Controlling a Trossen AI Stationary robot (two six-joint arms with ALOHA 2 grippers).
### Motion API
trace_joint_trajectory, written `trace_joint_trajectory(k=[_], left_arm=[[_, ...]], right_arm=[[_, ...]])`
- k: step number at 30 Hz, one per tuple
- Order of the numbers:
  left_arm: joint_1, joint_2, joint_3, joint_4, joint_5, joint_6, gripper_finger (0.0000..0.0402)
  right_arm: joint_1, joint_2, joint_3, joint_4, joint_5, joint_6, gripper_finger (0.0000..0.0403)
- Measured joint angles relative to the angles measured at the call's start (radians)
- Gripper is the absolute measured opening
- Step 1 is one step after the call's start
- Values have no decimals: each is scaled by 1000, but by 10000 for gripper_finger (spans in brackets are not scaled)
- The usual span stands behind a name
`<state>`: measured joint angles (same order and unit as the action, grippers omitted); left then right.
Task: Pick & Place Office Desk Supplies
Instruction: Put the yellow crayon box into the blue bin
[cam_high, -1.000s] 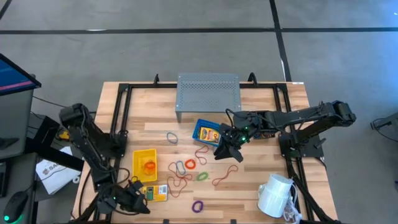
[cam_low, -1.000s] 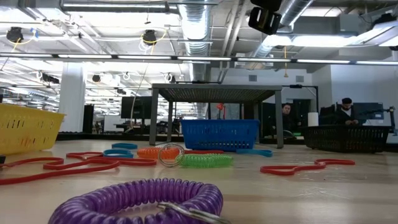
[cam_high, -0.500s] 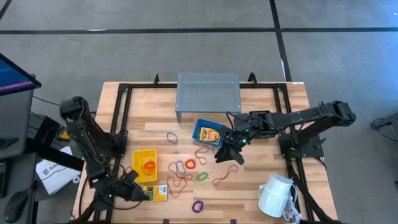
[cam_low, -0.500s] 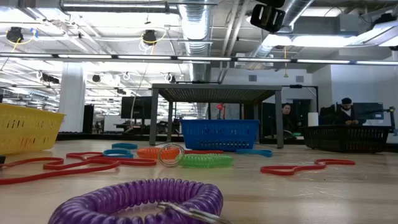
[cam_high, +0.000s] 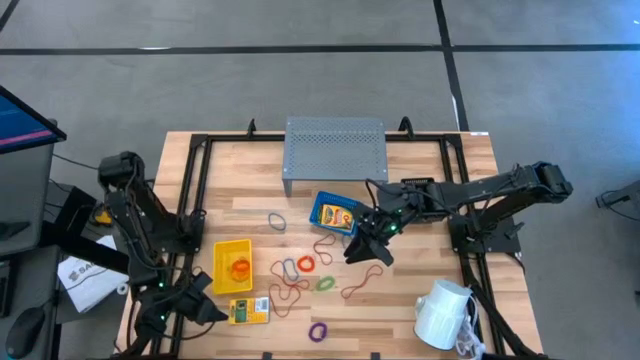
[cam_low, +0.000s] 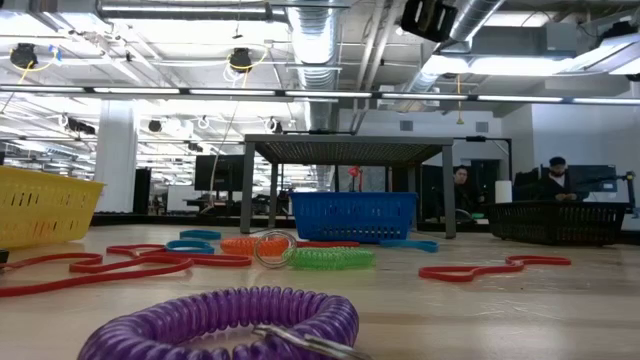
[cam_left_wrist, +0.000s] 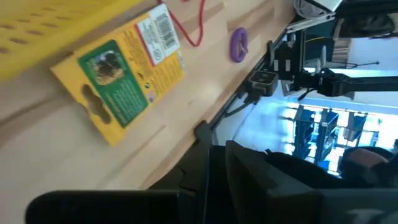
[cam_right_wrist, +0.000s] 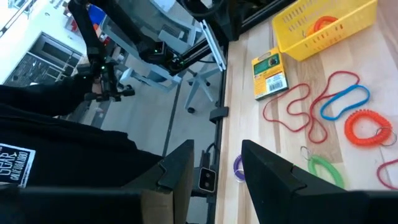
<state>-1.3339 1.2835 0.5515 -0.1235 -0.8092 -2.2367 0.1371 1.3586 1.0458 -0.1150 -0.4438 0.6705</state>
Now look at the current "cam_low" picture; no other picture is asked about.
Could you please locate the red desk lamp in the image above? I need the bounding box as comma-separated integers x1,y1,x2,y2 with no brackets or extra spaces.
347,165,365,194

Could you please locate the purple coil wrist keychain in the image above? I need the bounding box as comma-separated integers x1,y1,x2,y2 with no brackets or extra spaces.
76,284,374,360

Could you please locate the silver spiral ventilation duct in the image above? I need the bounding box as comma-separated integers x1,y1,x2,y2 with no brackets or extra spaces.
285,0,342,132

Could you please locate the green coil wrist keychain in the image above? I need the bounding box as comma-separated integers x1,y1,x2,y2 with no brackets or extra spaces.
253,229,377,272

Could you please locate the blue plastic basket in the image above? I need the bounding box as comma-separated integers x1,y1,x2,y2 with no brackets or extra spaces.
289,191,419,245

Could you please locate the black ceiling cable reel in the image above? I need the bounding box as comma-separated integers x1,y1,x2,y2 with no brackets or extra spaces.
227,46,255,75
8,42,40,71

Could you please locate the blue rubber band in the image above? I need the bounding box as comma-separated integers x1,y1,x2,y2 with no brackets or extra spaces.
179,228,223,242
165,238,216,255
378,238,440,254

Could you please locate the yellow plastic basket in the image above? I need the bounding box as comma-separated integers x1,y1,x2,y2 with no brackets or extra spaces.
0,165,106,250

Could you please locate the orange coil wrist keychain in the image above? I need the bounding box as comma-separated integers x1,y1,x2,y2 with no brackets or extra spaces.
219,236,294,258

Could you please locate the ceiling light strip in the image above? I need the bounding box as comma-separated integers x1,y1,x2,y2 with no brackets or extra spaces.
0,83,640,107

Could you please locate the black plastic basket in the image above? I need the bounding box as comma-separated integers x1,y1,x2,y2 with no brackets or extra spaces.
486,200,631,248

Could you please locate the yellow hanging cord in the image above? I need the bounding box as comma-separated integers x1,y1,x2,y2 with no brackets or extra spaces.
454,73,465,126

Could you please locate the red rubber band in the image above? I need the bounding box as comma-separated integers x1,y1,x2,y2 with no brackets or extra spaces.
417,254,573,284
295,240,362,250
105,242,254,268
0,251,195,300

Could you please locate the white square pillar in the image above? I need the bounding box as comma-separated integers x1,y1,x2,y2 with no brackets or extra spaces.
93,102,138,215

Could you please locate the black aluminium table frame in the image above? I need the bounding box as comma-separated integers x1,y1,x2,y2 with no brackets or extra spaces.
92,212,494,234

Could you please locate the dark desk monitor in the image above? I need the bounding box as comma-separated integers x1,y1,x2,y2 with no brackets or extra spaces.
193,153,247,193

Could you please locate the grey perforated metal riser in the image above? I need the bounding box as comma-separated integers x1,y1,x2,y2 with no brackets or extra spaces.
240,131,458,240

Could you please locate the black tall speaker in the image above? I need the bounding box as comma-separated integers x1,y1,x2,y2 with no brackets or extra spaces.
132,167,153,214

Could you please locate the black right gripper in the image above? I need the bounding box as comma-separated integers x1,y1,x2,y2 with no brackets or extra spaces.
399,0,459,44

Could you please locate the white paper roll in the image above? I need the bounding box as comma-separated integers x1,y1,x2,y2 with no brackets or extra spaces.
494,179,514,204

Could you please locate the silver slanted ventilation duct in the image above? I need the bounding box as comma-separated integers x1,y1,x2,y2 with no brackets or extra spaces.
399,0,507,96

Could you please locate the person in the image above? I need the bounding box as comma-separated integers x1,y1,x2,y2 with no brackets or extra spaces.
538,156,581,203
451,164,485,215

